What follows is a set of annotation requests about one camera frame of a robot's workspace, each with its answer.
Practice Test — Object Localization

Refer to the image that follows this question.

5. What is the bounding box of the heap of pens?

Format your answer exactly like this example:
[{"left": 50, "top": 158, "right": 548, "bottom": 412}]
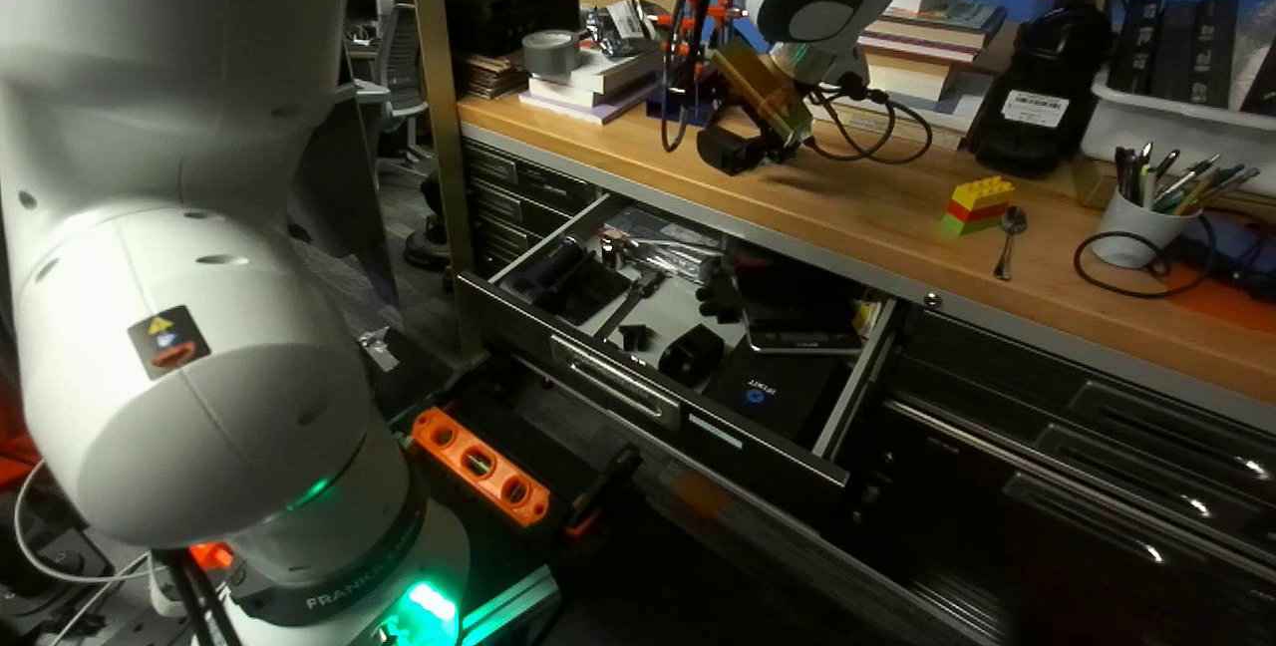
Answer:
[{"left": 1114, "top": 141, "right": 1263, "bottom": 218}]

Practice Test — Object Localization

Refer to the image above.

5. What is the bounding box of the stack of wide closed drawers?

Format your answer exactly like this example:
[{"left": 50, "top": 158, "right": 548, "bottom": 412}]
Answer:
[{"left": 857, "top": 302, "right": 1276, "bottom": 646}]

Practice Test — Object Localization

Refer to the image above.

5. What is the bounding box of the black block object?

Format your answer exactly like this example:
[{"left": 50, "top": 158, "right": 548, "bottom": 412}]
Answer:
[{"left": 657, "top": 324, "right": 727, "bottom": 387}]

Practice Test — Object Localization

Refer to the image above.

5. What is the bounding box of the white cup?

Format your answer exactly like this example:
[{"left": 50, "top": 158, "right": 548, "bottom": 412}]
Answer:
[{"left": 1093, "top": 187, "right": 1203, "bottom": 271}]

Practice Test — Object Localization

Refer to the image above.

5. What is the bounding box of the drawer handle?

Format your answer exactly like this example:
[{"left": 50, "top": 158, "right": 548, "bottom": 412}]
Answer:
[{"left": 549, "top": 334, "right": 685, "bottom": 430}]

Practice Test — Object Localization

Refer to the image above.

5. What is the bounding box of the open drawer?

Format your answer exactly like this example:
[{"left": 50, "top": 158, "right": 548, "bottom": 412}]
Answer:
[{"left": 457, "top": 191, "right": 906, "bottom": 489}]

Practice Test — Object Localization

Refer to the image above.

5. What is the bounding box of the rack with orange pegs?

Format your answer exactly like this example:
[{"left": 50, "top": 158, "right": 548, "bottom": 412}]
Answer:
[{"left": 646, "top": 0, "right": 744, "bottom": 127}]

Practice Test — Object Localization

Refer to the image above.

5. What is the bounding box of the black tablet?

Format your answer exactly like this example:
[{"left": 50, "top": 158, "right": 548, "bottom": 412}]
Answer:
[{"left": 742, "top": 313, "right": 865, "bottom": 357}]

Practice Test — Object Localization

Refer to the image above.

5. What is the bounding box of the black device with label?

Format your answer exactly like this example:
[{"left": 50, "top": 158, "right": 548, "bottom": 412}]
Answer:
[{"left": 966, "top": 0, "right": 1115, "bottom": 179}]

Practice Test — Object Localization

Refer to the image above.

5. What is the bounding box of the long black case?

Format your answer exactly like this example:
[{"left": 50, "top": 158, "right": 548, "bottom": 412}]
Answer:
[{"left": 506, "top": 236, "right": 631, "bottom": 325}]

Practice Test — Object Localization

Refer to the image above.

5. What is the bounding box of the black cable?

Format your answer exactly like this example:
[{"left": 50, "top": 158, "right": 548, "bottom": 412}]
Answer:
[{"left": 1074, "top": 215, "right": 1219, "bottom": 301}]

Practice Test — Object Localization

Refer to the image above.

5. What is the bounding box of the black storage box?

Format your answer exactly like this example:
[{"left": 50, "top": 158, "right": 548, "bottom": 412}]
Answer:
[{"left": 442, "top": 0, "right": 583, "bottom": 60}]

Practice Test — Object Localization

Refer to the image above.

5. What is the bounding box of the orange clamp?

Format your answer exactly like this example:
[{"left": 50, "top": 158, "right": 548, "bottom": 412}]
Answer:
[{"left": 410, "top": 408, "right": 553, "bottom": 528}]

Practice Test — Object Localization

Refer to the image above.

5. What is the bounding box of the row of black boxes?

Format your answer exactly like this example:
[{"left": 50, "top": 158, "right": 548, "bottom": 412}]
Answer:
[{"left": 1107, "top": 0, "right": 1276, "bottom": 117}]

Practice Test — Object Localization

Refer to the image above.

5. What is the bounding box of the metal spoon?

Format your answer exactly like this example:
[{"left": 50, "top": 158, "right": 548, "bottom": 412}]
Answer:
[{"left": 993, "top": 204, "right": 1029, "bottom": 282}]

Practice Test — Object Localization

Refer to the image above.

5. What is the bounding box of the black knobbed object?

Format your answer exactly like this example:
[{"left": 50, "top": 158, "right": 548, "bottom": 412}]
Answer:
[{"left": 694, "top": 265, "right": 746, "bottom": 324}]

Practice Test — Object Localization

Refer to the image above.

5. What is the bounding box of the white plastic bin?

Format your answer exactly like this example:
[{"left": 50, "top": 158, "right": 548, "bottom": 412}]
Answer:
[{"left": 1080, "top": 66, "right": 1276, "bottom": 200}]

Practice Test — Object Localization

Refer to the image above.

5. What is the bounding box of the clear plastic packet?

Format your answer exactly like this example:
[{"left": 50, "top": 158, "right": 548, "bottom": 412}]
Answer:
[{"left": 606, "top": 206, "right": 726, "bottom": 280}]

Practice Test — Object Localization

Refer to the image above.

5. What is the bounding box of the white cable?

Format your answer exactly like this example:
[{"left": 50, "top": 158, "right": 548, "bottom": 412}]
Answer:
[{"left": 13, "top": 460, "right": 153, "bottom": 589}]

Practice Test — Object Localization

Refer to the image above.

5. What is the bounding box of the roll of grey tape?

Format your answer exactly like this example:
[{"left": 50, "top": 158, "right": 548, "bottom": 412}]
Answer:
[{"left": 520, "top": 29, "right": 583, "bottom": 80}]

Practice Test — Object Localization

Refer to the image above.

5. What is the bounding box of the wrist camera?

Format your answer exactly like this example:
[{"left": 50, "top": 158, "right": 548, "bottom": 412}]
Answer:
[{"left": 710, "top": 41, "right": 816, "bottom": 147}]

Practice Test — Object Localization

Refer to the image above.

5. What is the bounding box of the office chair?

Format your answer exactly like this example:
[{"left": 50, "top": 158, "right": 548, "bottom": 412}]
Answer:
[{"left": 347, "top": 2, "right": 432, "bottom": 165}]

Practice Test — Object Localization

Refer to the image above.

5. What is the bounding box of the stack of toy bricks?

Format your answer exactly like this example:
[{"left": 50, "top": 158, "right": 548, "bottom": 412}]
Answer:
[{"left": 941, "top": 174, "right": 1017, "bottom": 237}]

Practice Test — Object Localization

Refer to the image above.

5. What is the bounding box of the stack of white books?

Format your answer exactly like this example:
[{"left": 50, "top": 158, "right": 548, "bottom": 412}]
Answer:
[{"left": 517, "top": 43, "right": 666, "bottom": 127}]

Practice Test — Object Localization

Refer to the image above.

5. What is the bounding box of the flat black box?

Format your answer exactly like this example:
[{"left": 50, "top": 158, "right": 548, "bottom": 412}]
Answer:
[{"left": 702, "top": 337, "right": 850, "bottom": 444}]

